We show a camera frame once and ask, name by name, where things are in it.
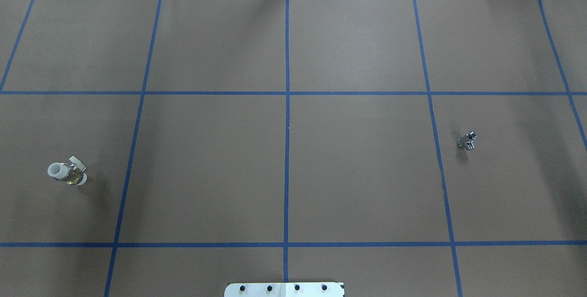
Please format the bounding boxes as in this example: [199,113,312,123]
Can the chrome elbow pipe fitting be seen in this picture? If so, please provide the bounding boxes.
[456,131,477,151]

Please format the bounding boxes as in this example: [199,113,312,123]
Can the brass PPR valve white ends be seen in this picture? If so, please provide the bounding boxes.
[47,156,88,186]

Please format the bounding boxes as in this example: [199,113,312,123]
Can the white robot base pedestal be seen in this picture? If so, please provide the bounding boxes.
[224,282,345,297]

